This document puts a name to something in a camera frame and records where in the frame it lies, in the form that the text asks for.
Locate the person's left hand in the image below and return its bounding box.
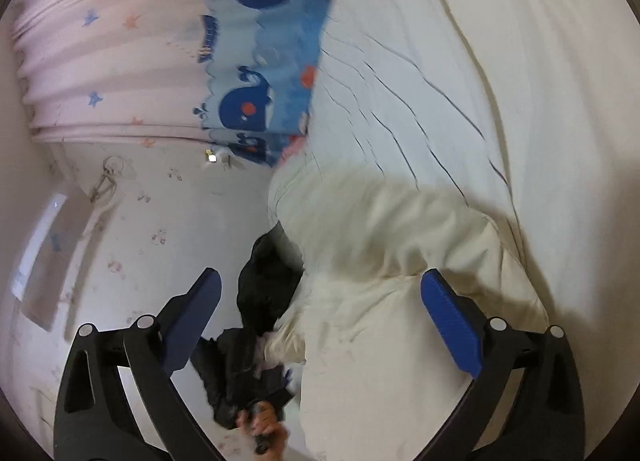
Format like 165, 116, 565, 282
236, 401, 288, 461

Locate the cream padded jacket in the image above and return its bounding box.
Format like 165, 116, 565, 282
265, 156, 549, 460

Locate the black garment pile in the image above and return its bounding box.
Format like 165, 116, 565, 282
191, 225, 303, 429

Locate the wall air conditioner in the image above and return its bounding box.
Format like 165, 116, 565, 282
11, 187, 93, 331

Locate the pink star curtain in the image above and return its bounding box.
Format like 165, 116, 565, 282
12, 0, 208, 147

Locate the white bed sheet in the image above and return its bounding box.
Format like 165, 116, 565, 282
282, 0, 639, 449

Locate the blue whale pattern quilt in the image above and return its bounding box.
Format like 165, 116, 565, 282
193, 0, 331, 166

